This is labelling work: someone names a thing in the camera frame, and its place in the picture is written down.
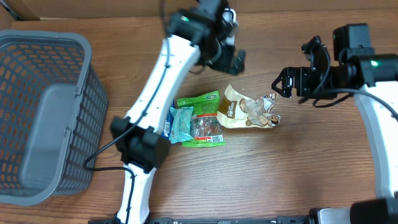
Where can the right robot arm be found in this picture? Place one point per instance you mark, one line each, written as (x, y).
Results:
(371, 80)

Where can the light blue snack packet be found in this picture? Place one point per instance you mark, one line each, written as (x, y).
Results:
(180, 130)

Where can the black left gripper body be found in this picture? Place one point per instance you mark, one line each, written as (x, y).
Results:
(222, 60)

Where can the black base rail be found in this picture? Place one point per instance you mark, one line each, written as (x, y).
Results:
(278, 220)

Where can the beige cookie snack bag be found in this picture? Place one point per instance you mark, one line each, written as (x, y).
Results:
(239, 111)

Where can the grey plastic shopping basket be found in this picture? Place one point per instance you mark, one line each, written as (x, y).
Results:
(53, 108)

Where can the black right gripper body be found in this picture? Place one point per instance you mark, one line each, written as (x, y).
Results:
(308, 80)

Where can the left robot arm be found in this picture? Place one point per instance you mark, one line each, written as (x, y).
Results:
(202, 35)

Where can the green snack bag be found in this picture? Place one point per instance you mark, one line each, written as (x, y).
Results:
(204, 126)

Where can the blue snack bar wrapper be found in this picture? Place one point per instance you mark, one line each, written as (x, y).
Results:
(168, 122)

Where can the white barcode scanner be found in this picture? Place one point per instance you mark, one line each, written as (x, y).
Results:
(230, 26)

